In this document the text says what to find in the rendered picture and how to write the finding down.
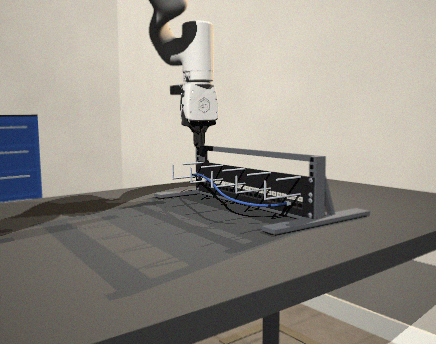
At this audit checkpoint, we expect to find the black network patch panel rack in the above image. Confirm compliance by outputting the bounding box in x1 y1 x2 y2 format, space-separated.
154 145 370 235

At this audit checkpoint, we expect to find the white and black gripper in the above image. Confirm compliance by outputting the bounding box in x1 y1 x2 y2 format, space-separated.
180 82 218 147

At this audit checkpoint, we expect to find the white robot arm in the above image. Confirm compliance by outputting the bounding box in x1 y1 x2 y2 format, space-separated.
149 0 214 83

